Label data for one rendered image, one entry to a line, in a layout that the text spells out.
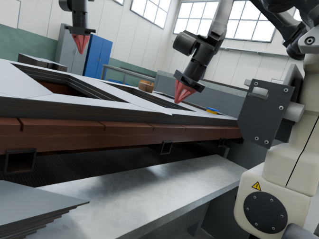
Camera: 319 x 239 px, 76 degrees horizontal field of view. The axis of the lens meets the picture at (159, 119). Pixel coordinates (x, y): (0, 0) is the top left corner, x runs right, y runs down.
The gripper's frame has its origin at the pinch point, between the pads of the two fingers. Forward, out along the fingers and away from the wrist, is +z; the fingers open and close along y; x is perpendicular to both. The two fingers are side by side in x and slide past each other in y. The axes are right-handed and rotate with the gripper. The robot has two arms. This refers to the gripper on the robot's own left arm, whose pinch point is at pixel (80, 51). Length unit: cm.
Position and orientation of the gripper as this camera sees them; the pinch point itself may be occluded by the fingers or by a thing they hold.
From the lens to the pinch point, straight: 92.2
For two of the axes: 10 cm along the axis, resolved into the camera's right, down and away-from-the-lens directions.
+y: -7.3, 1.7, -6.6
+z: -1.3, 9.2, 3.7
